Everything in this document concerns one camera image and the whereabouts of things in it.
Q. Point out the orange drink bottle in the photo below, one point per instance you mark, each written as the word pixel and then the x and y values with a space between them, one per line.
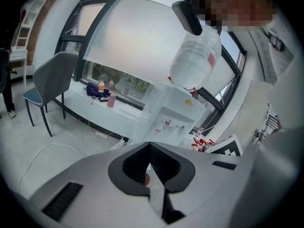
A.
pixel 101 87

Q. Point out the flat black box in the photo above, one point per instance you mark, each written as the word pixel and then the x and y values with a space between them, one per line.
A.
pixel 103 99

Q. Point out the person's head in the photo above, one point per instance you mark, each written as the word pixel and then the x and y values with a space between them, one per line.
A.
pixel 237 6

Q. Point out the black head-mounted camera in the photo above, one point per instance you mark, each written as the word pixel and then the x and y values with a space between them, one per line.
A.
pixel 187 18

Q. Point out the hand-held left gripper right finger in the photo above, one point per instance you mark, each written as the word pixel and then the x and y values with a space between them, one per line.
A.
pixel 202 186

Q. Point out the large clear water jug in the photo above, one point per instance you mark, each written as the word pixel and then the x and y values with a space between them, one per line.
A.
pixel 197 60

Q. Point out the white power strip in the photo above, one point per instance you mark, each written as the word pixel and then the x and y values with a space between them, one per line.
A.
pixel 118 145
pixel 102 134

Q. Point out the person's white shirt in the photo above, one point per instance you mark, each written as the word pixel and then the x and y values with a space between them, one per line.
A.
pixel 292 91

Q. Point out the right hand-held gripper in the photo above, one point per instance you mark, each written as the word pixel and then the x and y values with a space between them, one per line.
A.
pixel 228 148

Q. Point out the white tap with red band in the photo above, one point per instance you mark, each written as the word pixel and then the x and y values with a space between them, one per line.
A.
pixel 168 122

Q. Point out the white roller blind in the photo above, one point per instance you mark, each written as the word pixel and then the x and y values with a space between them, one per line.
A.
pixel 142 44

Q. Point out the white window ledge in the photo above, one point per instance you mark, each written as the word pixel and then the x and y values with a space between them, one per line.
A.
pixel 78 103

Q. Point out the pink bottle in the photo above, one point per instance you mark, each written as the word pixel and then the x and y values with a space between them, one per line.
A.
pixel 111 101

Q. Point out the black window frame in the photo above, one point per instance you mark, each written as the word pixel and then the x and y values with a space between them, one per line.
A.
pixel 71 37

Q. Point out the white tap with blue band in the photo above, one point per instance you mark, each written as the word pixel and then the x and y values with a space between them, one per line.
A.
pixel 182 127

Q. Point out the grey blue chair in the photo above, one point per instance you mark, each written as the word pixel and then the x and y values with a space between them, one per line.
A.
pixel 54 77

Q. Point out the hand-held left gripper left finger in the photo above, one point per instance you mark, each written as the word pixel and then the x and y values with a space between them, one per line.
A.
pixel 95 186

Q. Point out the dark purple bag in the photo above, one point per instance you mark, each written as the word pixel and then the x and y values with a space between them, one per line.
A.
pixel 91 90

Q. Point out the white bookshelf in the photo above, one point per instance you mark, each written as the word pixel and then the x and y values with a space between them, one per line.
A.
pixel 19 55

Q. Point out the person's left hand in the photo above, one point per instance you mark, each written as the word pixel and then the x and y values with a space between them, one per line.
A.
pixel 147 179

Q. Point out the pile of clear plastic bottles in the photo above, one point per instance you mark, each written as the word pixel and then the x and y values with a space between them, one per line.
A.
pixel 196 146

